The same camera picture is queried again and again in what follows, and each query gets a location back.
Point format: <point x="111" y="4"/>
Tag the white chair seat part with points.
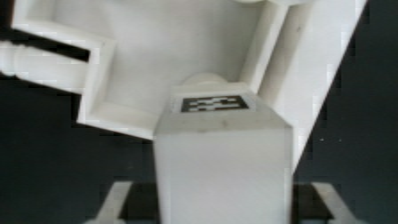
<point x="267" y="42"/>

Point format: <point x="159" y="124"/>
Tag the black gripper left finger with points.
<point x="130" y="205"/>

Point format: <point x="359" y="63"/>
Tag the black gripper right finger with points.
<point x="318" y="207"/>

